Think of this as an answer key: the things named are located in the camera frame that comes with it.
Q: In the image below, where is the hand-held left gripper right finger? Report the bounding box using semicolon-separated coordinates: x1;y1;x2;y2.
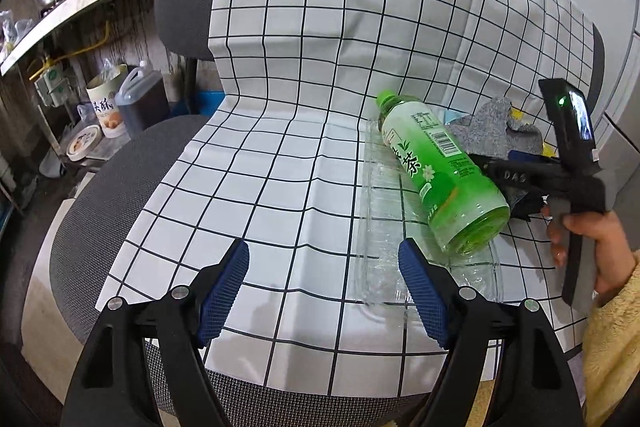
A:
397;237;586;427

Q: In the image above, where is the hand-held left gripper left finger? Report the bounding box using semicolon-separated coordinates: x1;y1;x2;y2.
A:
60;238;251;427

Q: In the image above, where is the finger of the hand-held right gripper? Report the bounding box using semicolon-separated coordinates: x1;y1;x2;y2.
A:
506;192;554;223
467;149;567;194

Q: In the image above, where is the yellow plastic wrapper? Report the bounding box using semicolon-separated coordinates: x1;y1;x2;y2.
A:
510;107;558;156

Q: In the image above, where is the grey cloth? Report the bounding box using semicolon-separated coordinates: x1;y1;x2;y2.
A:
446;96;545;158

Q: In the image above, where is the green tea plastic bottle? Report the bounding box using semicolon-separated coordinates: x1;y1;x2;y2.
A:
376;90;511;255

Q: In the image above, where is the clear plastic tray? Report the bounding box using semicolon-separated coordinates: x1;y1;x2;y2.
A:
354;117;503;323

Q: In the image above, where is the person's right forearm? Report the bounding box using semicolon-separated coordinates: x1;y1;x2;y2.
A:
580;252;640;427

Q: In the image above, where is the person's right hand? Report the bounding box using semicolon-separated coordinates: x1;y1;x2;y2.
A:
542;206;640;306

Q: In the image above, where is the white refrigerator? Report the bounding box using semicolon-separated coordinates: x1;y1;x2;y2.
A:
562;0;640;198

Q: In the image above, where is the dark liquid plastic jug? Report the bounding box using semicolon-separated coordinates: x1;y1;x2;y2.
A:
116;62;168;132

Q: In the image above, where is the white printed bowl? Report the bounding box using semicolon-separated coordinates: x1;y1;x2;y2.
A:
66;124;103;160

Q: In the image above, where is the cream printed canister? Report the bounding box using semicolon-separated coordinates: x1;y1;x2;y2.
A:
86;64;131;138

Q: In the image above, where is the white black-checked cloth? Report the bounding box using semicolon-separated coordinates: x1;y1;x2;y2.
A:
95;0;603;395

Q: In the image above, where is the white gas meter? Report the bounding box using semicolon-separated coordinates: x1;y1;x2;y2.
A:
34;64;71;108

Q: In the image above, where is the yellow gas pipe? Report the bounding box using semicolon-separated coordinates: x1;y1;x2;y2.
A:
27;22;111;80

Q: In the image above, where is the white kitchen counter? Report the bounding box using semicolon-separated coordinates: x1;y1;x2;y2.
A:
0;0;163;75

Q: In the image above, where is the clear plastic bag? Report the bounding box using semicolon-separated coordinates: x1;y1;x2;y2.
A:
0;9;36;58

